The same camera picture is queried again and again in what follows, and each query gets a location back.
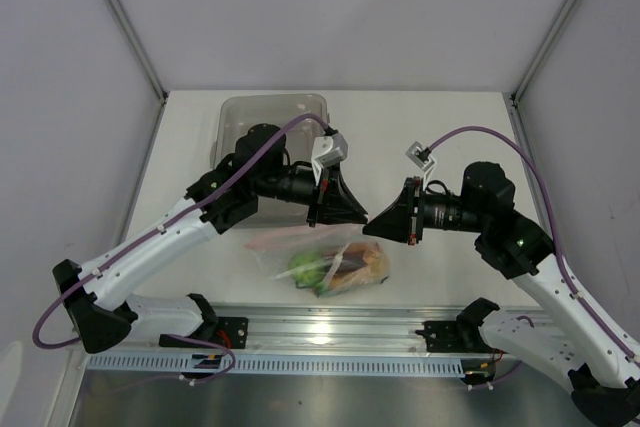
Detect clear plastic food bin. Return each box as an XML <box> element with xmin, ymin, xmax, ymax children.
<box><xmin>210</xmin><ymin>93</ymin><xmax>328</xmax><ymax>229</ymax></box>

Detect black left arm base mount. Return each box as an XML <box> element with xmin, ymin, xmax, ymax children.
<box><xmin>159</xmin><ymin>317</ymin><xmax>249</xmax><ymax>350</ymax></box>

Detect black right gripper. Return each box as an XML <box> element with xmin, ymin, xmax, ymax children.
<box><xmin>363</xmin><ymin>177</ymin><xmax>488</xmax><ymax>246</ymax></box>

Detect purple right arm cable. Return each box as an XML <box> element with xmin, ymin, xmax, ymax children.
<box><xmin>427</xmin><ymin>125</ymin><xmax>640</xmax><ymax>363</ymax></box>

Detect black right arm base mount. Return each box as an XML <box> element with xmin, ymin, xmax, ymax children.
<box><xmin>414</xmin><ymin>298</ymin><xmax>500</xmax><ymax>354</ymax></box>

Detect green lime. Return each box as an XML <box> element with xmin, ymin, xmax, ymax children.
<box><xmin>288</xmin><ymin>251</ymin><xmax>326</xmax><ymax>277</ymax></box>

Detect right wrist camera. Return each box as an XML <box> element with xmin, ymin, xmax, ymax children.
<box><xmin>405</xmin><ymin>141</ymin><xmax>437</xmax><ymax>186</ymax></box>

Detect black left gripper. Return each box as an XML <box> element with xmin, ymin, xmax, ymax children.
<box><xmin>254</xmin><ymin>163</ymin><xmax>368</xmax><ymax>228</ymax></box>

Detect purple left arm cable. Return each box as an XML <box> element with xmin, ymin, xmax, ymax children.
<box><xmin>32</xmin><ymin>113</ymin><xmax>334</xmax><ymax>391</ymax></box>

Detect right corner aluminium post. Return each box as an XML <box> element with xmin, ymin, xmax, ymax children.
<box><xmin>510</xmin><ymin>0</ymin><xmax>583</xmax><ymax>108</ymax></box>

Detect aluminium table edge rail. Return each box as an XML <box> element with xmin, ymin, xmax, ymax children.
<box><xmin>67</xmin><ymin>304</ymin><xmax>566</xmax><ymax>352</ymax></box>

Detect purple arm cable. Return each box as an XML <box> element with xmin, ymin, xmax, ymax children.
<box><xmin>427</xmin><ymin>125</ymin><xmax>640</xmax><ymax>363</ymax></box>
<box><xmin>32</xmin><ymin>113</ymin><xmax>334</xmax><ymax>391</ymax></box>

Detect left corner aluminium post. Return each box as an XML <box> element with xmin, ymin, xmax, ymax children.
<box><xmin>103</xmin><ymin>0</ymin><xmax>168</xmax><ymax>104</ymax></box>

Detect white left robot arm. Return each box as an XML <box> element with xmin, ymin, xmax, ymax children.
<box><xmin>53</xmin><ymin>124</ymin><xmax>368</xmax><ymax>354</ymax></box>

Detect clear zip top bag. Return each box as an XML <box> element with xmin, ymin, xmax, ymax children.
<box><xmin>245</xmin><ymin>224</ymin><xmax>391</xmax><ymax>298</ymax></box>

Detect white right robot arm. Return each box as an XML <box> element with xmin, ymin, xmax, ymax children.
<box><xmin>363</xmin><ymin>162</ymin><xmax>639</xmax><ymax>426</ymax></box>

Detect corner aluminium post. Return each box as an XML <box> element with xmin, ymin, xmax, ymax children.
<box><xmin>510</xmin><ymin>0</ymin><xmax>583</xmax><ymax>108</ymax></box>
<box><xmin>103</xmin><ymin>0</ymin><xmax>168</xmax><ymax>104</ymax></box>

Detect green onion stalks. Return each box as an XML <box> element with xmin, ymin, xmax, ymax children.
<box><xmin>292</xmin><ymin>267</ymin><xmax>346</xmax><ymax>297</ymax></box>

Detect red yellow mango slice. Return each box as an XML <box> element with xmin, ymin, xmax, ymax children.
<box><xmin>328</xmin><ymin>242</ymin><xmax>390</xmax><ymax>291</ymax></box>

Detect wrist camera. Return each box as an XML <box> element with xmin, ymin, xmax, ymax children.
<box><xmin>405</xmin><ymin>141</ymin><xmax>437</xmax><ymax>186</ymax></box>
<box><xmin>310</xmin><ymin>131</ymin><xmax>348</xmax><ymax>184</ymax></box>

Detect white slotted cable duct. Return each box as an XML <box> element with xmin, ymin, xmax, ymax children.
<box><xmin>87</xmin><ymin>351</ymin><xmax>465</xmax><ymax>378</ymax></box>

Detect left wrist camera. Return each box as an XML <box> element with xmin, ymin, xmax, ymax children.
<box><xmin>310</xmin><ymin>131</ymin><xmax>348</xmax><ymax>184</ymax></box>

